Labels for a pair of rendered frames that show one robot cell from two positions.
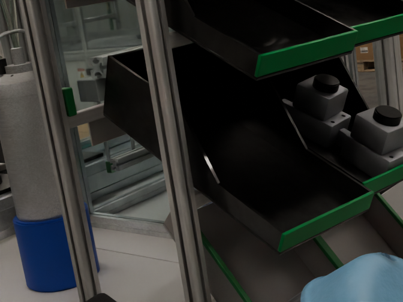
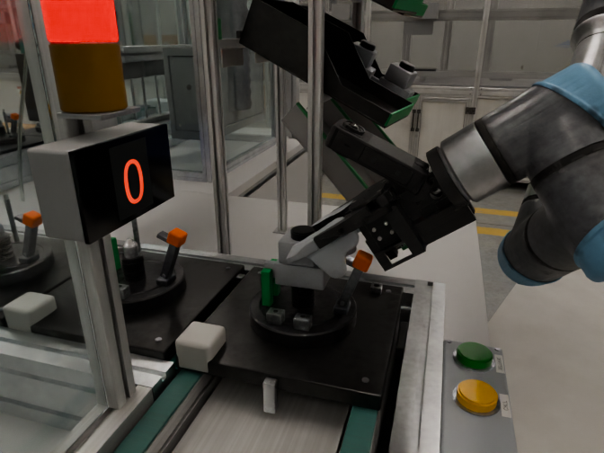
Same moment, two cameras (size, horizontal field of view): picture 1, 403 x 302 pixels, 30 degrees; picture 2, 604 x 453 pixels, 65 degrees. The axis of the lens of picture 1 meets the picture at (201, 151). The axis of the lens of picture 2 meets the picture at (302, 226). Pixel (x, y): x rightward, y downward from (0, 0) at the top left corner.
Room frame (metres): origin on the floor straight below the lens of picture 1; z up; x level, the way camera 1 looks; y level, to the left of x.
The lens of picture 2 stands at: (0.04, 0.35, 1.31)
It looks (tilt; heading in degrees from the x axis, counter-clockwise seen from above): 22 degrees down; 335
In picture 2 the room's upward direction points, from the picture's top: straight up
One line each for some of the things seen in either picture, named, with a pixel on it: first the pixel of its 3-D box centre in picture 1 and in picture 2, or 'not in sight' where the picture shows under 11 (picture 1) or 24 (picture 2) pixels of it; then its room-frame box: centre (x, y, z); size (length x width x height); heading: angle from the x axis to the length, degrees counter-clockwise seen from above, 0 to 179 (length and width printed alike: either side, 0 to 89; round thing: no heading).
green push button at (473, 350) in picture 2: not in sight; (474, 358); (0.38, -0.02, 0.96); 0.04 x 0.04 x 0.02
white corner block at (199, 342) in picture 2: not in sight; (201, 346); (0.52, 0.27, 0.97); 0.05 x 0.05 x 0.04; 49
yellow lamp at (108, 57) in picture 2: not in sight; (90, 76); (0.47, 0.34, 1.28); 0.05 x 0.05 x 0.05
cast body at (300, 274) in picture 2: not in sight; (295, 253); (0.54, 0.14, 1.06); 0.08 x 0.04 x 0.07; 49
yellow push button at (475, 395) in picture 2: not in sight; (475, 398); (0.32, 0.02, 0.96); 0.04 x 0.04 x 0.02
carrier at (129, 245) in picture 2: not in sight; (132, 262); (0.70, 0.32, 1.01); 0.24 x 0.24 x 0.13; 49
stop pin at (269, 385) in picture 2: not in sight; (270, 395); (0.44, 0.21, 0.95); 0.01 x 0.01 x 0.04; 49
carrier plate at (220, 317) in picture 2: not in sight; (303, 323); (0.53, 0.13, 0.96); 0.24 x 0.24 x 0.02; 49
